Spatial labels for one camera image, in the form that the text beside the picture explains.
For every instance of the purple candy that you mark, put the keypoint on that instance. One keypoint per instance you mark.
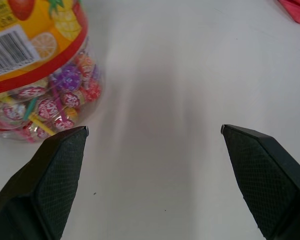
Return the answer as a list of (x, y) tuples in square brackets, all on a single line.
[(68, 77)]

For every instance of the red cloth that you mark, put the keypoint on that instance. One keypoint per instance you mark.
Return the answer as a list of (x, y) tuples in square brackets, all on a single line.
[(296, 10)]

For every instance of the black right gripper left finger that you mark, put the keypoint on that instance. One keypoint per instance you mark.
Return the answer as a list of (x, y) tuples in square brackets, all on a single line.
[(47, 185)]

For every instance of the red and white candy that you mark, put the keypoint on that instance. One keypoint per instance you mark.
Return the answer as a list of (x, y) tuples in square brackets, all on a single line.
[(48, 108)]

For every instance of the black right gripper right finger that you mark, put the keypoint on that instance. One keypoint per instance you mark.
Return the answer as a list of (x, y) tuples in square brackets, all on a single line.
[(267, 180)]

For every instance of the clear plastic lollipop jar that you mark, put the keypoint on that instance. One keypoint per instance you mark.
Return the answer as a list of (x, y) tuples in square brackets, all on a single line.
[(27, 62)]

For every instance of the orange-red candy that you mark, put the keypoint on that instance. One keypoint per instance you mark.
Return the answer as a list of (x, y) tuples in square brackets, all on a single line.
[(85, 63)]

